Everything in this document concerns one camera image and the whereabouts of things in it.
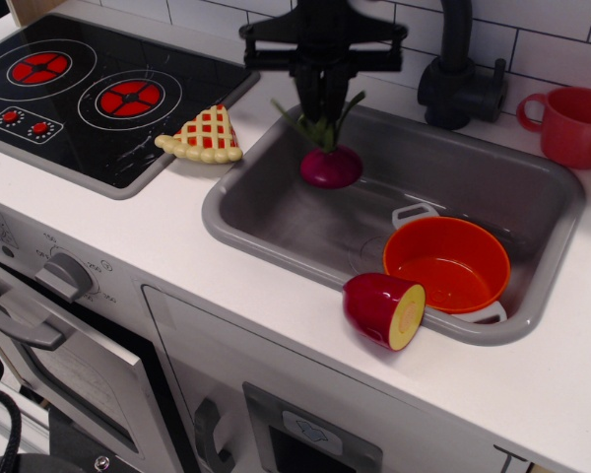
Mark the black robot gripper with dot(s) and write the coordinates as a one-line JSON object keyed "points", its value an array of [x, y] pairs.
{"points": [[323, 35]]}

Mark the purple toy beet green leaves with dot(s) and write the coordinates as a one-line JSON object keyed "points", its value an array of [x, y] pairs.
{"points": [[329, 165]]}

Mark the black sink faucet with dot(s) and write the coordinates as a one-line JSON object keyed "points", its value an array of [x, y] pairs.
{"points": [[451, 89]]}

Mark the grey plastic sink basin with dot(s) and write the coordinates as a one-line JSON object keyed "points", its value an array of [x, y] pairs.
{"points": [[263, 207]]}

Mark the toy lattice pie slice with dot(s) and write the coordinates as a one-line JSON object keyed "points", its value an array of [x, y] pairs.
{"points": [[208, 138]]}

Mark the halved red toy fruit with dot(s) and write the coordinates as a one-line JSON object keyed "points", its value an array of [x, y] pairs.
{"points": [[384, 309]]}

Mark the black toy stove top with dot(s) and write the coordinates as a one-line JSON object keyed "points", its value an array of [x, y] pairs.
{"points": [[87, 103]]}

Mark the red plastic cup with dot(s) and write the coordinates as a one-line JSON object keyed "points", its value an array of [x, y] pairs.
{"points": [[563, 119]]}

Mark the grey oven knob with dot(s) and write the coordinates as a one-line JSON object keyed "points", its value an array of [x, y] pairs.
{"points": [[65, 277]]}

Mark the grey dishwasher panel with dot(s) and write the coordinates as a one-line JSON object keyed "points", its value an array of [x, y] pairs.
{"points": [[290, 439]]}

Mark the toy oven door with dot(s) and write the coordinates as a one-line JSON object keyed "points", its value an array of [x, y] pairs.
{"points": [[84, 374]]}

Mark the orange toy pot grey handles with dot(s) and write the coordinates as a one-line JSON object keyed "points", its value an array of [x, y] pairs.
{"points": [[463, 267]]}

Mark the grey cabinet door handle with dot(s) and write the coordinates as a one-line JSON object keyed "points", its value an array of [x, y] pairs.
{"points": [[207, 418]]}

